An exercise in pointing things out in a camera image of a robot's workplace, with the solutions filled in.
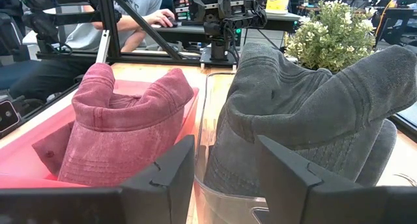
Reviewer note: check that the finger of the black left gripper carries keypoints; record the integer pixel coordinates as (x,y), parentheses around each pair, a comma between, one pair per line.
(197,7)
(224,6)

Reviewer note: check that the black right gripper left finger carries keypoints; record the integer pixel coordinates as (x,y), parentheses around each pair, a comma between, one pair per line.
(169,172)

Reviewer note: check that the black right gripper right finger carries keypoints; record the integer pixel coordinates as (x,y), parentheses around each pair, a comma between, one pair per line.
(286,172)

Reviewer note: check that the maroon baseball cap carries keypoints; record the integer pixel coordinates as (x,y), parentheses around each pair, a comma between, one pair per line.
(49,146)
(130,142)

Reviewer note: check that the dark grey baseball cap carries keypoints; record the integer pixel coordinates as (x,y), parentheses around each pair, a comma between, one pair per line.
(293,120)
(378,152)

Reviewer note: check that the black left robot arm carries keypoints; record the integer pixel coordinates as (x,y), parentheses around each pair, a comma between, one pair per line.
(221,38)

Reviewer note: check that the black office desk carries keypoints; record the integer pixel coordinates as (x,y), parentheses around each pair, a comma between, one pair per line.
(182,29)

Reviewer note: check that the black computer mouse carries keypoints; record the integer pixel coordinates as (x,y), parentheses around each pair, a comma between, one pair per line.
(173,22)

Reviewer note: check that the person's hand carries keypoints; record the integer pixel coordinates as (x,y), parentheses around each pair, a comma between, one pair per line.
(159,17)

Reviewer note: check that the person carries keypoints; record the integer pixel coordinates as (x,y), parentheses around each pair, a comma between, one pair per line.
(140,2)

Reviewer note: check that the clear plastic bin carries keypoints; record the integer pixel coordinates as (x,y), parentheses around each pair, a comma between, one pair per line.
(224,207)

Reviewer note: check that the silver aluminium bar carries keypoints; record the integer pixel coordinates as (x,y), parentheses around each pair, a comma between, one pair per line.
(103,46)

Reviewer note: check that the green potted plant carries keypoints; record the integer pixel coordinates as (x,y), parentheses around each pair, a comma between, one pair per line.
(329,35)

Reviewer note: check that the red translucent plastic bin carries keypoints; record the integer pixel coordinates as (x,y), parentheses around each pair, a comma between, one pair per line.
(19,159)

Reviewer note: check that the black camera module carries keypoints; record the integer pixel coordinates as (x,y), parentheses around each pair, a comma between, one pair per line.
(8,115)

